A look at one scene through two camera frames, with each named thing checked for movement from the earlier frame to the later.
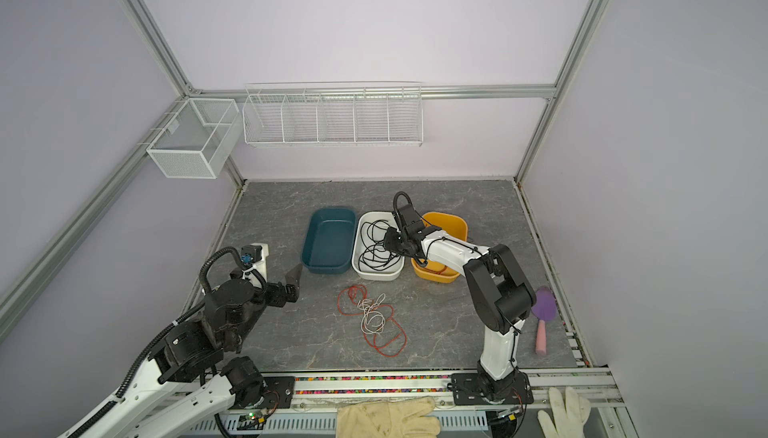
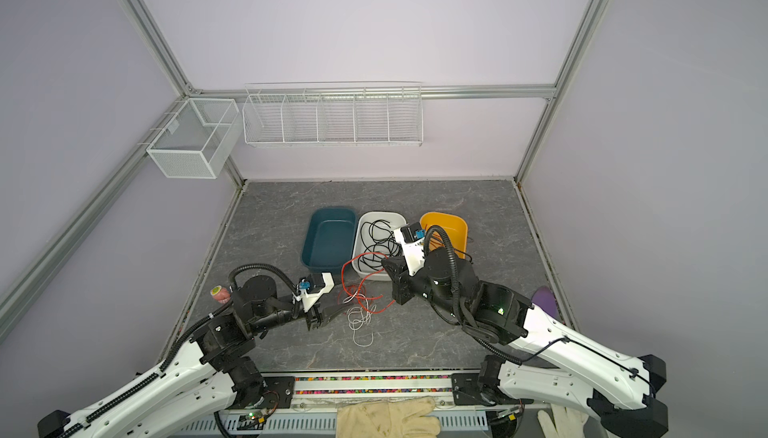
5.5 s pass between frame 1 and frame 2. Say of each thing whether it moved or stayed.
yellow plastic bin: stayed
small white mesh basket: stayed
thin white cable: moved
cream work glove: stayed
